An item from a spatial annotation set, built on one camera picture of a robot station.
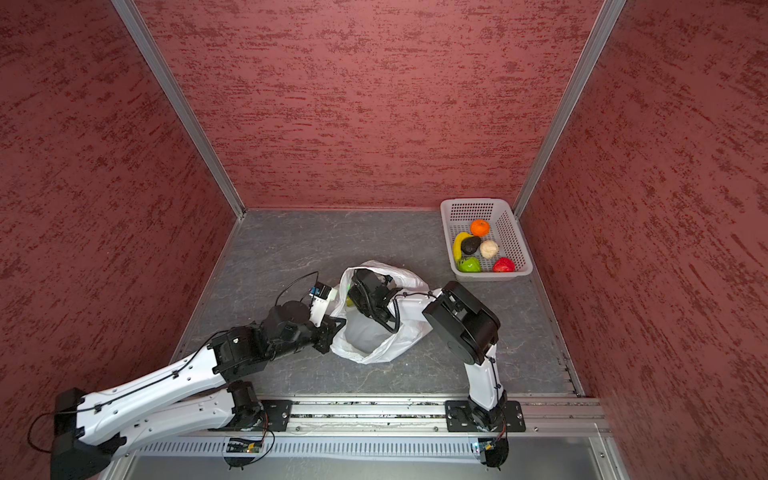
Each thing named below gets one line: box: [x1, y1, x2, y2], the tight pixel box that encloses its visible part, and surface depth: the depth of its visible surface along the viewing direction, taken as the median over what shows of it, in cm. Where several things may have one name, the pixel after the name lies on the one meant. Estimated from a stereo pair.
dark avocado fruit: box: [461, 236, 481, 255], surface depth 108 cm
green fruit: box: [458, 256, 481, 273], surface depth 99 cm
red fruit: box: [492, 257, 516, 273], surface depth 100 cm
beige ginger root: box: [480, 240, 499, 259], surface depth 105 cm
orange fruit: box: [470, 218, 491, 237], surface depth 113 cm
